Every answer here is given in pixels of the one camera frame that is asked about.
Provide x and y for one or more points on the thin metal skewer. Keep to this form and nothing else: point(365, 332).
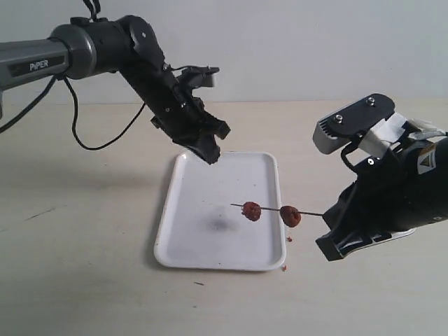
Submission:
point(278, 210)

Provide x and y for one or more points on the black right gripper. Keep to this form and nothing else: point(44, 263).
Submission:
point(378, 207)

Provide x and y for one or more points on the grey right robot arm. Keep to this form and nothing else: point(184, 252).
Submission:
point(431, 181)

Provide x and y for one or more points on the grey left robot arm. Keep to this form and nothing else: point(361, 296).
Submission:
point(129, 46)

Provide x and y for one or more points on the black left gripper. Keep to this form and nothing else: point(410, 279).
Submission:
point(184, 118)

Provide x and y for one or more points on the red meatball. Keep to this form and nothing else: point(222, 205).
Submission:
point(251, 211)
point(290, 216)

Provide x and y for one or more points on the white rectangular plastic tray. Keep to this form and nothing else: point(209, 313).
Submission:
point(199, 229)

